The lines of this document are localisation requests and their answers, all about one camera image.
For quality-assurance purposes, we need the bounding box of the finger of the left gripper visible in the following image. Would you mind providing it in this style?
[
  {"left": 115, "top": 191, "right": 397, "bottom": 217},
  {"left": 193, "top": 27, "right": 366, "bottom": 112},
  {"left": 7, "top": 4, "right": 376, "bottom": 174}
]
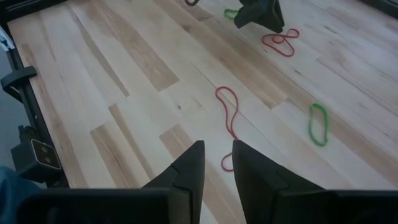
[
  {"left": 233, "top": 0, "right": 261, "bottom": 29},
  {"left": 257, "top": 0, "right": 285, "bottom": 34}
]

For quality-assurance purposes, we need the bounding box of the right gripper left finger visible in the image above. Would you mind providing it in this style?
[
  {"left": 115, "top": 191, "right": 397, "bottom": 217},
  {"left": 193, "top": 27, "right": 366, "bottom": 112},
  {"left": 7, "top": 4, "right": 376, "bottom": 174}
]
[{"left": 141, "top": 139, "right": 206, "bottom": 224}]

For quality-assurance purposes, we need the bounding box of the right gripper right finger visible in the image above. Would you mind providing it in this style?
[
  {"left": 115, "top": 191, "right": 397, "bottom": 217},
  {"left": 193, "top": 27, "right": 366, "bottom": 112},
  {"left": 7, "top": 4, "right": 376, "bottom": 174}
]
[{"left": 232, "top": 139, "right": 326, "bottom": 224}]

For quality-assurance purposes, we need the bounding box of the red rubber band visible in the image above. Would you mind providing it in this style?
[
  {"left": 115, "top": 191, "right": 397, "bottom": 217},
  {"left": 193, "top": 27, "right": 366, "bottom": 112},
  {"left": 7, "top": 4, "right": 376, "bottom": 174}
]
[
  {"left": 261, "top": 27, "right": 300, "bottom": 58},
  {"left": 215, "top": 86, "right": 239, "bottom": 172}
]

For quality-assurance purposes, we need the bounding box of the green rubber band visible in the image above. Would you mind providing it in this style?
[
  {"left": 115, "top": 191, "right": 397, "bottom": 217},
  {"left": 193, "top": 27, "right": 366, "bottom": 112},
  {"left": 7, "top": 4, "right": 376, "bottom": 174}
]
[
  {"left": 308, "top": 103, "right": 330, "bottom": 147},
  {"left": 223, "top": 8, "right": 240, "bottom": 20}
]

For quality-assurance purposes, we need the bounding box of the person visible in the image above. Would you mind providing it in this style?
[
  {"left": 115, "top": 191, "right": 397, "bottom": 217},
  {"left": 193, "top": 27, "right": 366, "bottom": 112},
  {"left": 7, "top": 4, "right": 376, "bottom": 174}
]
[{"left": 0, "top": 164, "right": 43, "bottom": 224}]

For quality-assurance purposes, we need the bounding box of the black frame bracket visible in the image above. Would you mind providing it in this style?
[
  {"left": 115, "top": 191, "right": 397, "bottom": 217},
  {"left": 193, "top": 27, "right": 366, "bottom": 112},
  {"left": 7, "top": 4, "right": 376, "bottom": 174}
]
[{"left": 0, "top": 65, "right": 38, "bottom": 103}]

